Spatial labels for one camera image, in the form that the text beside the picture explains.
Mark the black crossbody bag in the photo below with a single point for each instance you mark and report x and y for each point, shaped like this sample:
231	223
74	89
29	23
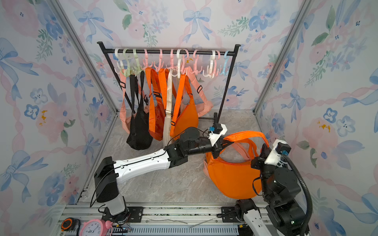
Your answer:
139	137

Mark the orange black tape measure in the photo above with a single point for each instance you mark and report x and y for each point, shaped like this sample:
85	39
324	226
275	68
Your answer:
70	224

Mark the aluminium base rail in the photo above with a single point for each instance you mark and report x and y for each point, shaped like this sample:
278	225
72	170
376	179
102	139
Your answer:
194	219

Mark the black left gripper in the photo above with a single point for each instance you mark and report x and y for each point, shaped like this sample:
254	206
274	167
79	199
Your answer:
216	148

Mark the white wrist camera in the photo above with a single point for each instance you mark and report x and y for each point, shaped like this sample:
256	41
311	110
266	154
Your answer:
215	132
275	157

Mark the black clothes rack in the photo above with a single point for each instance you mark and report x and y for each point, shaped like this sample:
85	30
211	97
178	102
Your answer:
233	54

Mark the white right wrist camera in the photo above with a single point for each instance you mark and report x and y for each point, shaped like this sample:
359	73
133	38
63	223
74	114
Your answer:
275	157

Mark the light blue hook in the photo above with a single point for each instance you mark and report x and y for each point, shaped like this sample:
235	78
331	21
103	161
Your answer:
223	70

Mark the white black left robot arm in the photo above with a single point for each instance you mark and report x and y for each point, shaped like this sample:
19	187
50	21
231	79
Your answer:
110	173

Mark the beige crossbody bag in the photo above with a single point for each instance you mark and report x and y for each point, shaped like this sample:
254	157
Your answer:
168	108

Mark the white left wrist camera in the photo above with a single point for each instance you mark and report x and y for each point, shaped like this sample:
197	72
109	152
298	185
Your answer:
215	132

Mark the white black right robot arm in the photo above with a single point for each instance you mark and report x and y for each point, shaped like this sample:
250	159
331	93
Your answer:
290	205

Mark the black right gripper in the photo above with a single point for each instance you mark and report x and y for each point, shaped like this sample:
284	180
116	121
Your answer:
260	160

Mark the pink alarm clock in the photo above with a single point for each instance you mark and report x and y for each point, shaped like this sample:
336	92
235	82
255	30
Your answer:
97	227

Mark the white hook leftmost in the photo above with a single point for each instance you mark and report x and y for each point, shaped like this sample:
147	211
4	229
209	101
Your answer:
120	64

